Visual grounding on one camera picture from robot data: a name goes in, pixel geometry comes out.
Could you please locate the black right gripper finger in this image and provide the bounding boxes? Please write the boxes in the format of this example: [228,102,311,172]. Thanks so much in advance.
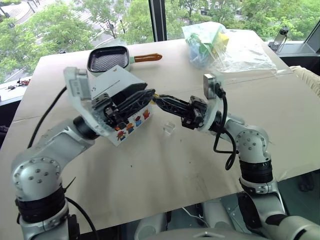
[152,98,189,121]
[159,94,192,111]

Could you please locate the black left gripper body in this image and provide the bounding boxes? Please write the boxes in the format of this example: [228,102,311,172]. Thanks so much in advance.
[91,93,131,130]

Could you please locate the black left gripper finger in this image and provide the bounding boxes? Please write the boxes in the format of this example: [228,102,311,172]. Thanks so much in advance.
[116,88,157,111]
[121,96,154,121]

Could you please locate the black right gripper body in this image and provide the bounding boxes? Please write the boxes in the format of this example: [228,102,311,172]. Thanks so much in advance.
[181,95,208,130]

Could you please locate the white box with cartoon stickers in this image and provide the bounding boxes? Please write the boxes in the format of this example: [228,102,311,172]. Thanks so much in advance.
[90,65,154,147]

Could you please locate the small clear plastic block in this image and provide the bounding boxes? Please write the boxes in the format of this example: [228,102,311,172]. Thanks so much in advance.
[162,121,176,135]

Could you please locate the clear plastic bag of toys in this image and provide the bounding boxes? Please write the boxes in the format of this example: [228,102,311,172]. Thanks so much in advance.
[180,20,278,74]

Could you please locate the red tool on sill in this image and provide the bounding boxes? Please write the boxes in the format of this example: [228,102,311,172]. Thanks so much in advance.
[7,78,31,91]

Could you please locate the cream fabric chair back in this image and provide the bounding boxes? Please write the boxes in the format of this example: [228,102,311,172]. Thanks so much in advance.
[289,65,320,99]

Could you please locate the grey robot torso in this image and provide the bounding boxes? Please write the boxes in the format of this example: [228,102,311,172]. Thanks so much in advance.
[134,199,273,240]

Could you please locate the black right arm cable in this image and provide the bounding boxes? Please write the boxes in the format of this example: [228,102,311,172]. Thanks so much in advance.
[212,83,240,171]

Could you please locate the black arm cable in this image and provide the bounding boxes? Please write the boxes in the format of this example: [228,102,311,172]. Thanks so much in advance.
[26,85,69,149]
[212,83,240,171]

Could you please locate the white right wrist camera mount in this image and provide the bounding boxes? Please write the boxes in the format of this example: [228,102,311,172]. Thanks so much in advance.
[197,73,226,133]

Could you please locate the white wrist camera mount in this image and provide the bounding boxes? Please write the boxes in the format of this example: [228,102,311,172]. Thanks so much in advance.
[197,73,226,133]
[63,66,114,137]

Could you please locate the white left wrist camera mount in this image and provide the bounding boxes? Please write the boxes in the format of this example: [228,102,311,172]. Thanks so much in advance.
[63,66,114,137]

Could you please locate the toy frying pan orange handle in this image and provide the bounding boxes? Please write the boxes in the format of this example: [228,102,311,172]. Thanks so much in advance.
[86,45,163,73]

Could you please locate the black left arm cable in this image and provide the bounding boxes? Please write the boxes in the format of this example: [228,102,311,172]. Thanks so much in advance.
[26,85,69,149]

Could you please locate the black window frame post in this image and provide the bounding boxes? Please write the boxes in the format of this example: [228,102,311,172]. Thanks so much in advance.
[148,0,168,42]

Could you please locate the thin white cable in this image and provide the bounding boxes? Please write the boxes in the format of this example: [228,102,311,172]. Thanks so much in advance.
[181,206,209,226]

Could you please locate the black cable at robot waist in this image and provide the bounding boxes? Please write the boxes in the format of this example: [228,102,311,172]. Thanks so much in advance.
[65,196,101,240]

